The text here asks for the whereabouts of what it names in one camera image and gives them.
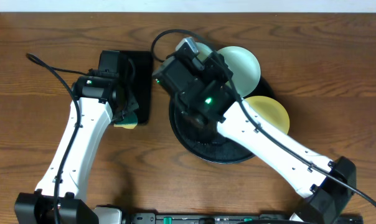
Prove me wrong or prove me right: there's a black rectangular tray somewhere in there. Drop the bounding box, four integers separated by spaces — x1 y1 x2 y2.
121 50 154 125

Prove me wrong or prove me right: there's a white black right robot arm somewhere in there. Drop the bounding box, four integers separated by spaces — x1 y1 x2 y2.
153 37 356 223

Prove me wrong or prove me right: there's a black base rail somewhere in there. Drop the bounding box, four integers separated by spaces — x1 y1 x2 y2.
94 205 365 224

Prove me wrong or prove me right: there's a black round tray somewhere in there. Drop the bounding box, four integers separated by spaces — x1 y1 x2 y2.
168 76 276 165

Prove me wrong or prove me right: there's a green yellow sponge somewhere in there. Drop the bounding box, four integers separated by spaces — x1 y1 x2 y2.
113 112 138 129

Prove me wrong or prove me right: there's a yellow plate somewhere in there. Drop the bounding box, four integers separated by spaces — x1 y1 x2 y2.
245 96 290 134

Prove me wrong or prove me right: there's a mint plate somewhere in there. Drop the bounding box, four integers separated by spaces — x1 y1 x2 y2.
196 42 212 62
217 46 261 98

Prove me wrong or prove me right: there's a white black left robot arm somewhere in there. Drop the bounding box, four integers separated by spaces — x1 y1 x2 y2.
14 50 137 223

